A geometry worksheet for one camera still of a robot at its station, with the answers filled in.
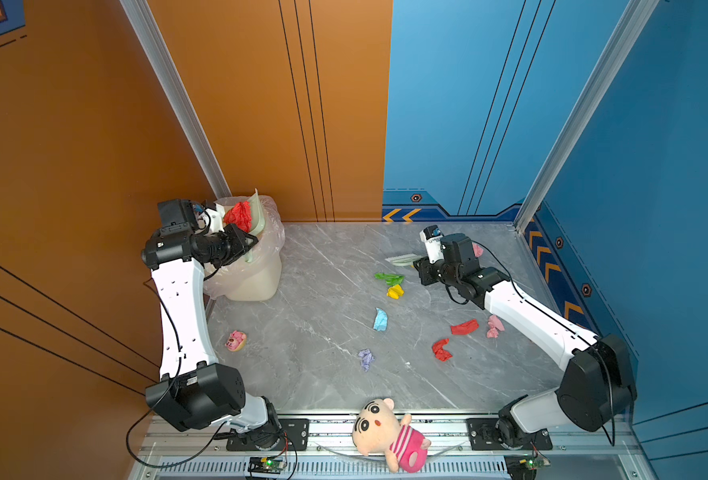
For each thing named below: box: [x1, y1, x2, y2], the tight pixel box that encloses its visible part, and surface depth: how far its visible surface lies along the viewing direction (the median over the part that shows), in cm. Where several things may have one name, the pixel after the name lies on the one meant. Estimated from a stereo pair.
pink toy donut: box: [224, 330, 247, 352], surface depth 89 cm
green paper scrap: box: [374, 272, 405, 286], surface depth 104 cm
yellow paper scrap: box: [386, 284, 405, 299], surface depth 101 cm
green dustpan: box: [245, 188, 265, 263], surface depth 74 cm
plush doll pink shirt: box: [353, 398, 432, 473], surface depth 68 cm
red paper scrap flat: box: [450, 319, 480, 335], surface depth 93 cm
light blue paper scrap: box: [373, 307, 389, 332], surface depth 93 cm
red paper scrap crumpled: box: [432, 338, 453, 362], surface depth 88 cm
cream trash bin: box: [204, 196, 285, 302], surface depth 87 cm
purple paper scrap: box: [358, 348, 375, 372], surface depth 86 cm
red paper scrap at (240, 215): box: [224, 201, 253, 233], surface depth 75 cm
